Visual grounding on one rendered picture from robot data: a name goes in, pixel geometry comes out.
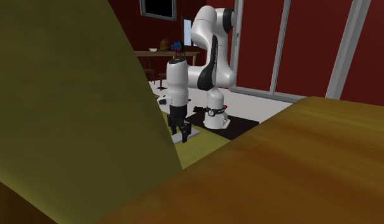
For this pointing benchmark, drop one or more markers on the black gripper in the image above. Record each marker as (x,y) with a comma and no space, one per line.
(177,112)

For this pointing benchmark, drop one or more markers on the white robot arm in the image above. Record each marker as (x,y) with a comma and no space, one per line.
(210,34)

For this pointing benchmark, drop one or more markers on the grey flat rectangular slab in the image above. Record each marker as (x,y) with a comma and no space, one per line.
(194,132)

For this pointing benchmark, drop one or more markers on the black robot stand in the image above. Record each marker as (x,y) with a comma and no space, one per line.
(238,125)

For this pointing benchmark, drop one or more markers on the wooden dining table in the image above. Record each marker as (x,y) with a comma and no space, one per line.
(154,53)

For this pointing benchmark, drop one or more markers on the small bright window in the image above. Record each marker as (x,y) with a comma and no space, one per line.
(187,32)

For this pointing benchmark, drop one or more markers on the grey framed glass sliding door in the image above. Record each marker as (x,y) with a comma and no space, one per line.
(282,46)

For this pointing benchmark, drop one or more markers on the dark framed wall picture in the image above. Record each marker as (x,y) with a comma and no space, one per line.
(158,7)

